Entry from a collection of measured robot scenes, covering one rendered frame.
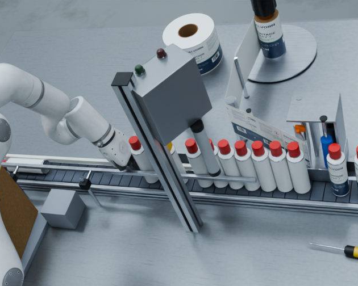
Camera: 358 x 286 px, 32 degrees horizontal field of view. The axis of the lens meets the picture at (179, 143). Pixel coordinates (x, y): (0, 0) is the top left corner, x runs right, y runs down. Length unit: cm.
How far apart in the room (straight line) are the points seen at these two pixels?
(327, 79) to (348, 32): 24
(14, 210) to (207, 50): 90
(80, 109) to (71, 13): 283
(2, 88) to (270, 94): 99
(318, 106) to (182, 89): 43
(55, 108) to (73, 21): 284
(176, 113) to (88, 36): 138
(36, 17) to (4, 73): 320
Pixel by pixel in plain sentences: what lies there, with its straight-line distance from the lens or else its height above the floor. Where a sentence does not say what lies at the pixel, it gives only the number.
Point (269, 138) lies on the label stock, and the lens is 194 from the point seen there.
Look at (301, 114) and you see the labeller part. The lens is 177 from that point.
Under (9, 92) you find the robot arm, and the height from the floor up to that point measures 150.
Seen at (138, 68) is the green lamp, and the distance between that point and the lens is 153.
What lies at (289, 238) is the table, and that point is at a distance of 191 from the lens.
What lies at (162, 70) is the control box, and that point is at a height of 148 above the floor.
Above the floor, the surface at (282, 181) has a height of 94.
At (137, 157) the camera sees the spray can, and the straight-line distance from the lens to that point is 198.
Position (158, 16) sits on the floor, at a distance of 429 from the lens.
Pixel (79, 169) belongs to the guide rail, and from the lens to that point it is 214.
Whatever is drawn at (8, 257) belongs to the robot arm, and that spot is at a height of 125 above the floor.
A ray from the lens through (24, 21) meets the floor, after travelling 487.
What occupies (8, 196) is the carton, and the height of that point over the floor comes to 103.
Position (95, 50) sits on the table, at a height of 83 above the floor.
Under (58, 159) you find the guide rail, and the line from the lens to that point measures 228.
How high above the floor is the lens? 244
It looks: 46 degrees down
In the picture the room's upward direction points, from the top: 24 degrees counter-clockwise
